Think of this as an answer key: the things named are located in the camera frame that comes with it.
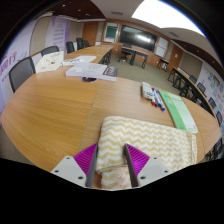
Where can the white wall board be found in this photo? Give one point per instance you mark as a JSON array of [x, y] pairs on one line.
[[161, 46]]

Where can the green framed wall board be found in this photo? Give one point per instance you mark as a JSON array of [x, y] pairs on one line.
[[111, 32]]

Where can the dark-legged wooden desk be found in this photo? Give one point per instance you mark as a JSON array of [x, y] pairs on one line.
[[135, 51]]

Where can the small side table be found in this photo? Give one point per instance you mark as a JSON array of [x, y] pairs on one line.
[[162, 61]]

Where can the black desk chair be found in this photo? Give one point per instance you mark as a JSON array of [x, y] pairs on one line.
[[124, 53]]

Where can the red whiteboard marker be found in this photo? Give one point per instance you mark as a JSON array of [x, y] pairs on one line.
[[153, 102]]

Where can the large black wall screen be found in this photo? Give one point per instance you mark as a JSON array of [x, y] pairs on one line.
[[138, 37]]

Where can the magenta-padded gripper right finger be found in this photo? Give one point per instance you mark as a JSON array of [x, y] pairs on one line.
[[138, 160]]

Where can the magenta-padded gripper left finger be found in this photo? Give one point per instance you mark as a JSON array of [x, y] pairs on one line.
[[85, 160]]

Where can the thin white booklet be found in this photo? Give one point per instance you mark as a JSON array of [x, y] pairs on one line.
[[50, 61]]

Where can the group of colourful wall posters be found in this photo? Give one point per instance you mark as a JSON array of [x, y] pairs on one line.
[[215, 88]]

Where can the row of black chairs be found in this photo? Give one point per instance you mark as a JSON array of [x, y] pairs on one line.
[[201, 87], [70, 46]]

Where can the thick white book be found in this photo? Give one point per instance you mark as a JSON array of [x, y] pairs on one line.
[[90, 70]]

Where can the wooden door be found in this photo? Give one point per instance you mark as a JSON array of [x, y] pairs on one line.
[[175, 57], [90, 33]]

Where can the cream zigzag striped towel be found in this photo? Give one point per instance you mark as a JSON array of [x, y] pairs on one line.
[[150, 140]]

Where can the white printed papers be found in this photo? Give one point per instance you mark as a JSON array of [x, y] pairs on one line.
[[80, 60]]

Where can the black mesh office chair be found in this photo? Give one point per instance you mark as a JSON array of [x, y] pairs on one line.
[[21, 71], [50, 50]]

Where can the long wooden table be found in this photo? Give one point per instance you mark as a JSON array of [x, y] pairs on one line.
[[186, 85], [93, 50]]

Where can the large ceiling light panel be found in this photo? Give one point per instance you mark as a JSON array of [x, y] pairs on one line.
[[166, 15]]

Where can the small black object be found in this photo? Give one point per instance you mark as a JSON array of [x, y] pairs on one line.
[[88, 79]]

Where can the blue whiteboard marker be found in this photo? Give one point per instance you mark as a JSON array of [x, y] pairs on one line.
[[162, 107], [156, 95]]

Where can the green booklet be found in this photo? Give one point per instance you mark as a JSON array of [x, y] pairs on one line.
[[178, 111]]

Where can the purple wall banner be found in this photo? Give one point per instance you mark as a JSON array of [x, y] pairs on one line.
[[58, 33]]

